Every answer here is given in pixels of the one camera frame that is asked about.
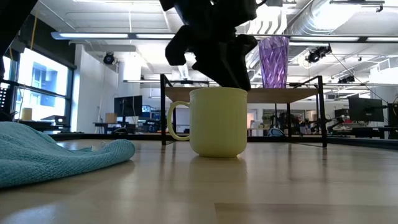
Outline black perforated panel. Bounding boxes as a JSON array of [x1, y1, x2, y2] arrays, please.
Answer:
[[0, 86, 9, 114]]

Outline silver ventilation duct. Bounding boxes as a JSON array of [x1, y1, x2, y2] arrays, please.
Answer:
[[285, 0, 354, 35]]

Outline black ceiling spotlight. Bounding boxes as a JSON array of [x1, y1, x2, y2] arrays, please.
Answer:
[[305, 45, 333, 64]]

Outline black computer monitor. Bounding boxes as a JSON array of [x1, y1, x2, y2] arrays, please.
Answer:
[[348, 96, 385, 123], [113, 95, 144, 118]]

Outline teal knitted towel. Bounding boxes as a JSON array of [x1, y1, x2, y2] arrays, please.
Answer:
[[0, 121, 136, 189]]

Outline wooden shelf black metal frame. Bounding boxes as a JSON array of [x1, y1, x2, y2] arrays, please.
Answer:
[[159, 73, 328, 148]]

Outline long ceiling light strip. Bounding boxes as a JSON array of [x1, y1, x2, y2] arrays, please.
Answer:
[[51, 31, 175, 40], [289, 35, 398, 44]]

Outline purple faceted plastic cup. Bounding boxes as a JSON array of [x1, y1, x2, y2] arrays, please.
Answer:
[[258, 35, 290, 89]]

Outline pale yellow-green mug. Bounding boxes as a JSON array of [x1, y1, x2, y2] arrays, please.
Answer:
[[167, 86, 249, 158]]

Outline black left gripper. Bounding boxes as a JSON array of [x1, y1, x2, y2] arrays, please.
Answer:
[[159, 0, 259, 92]]

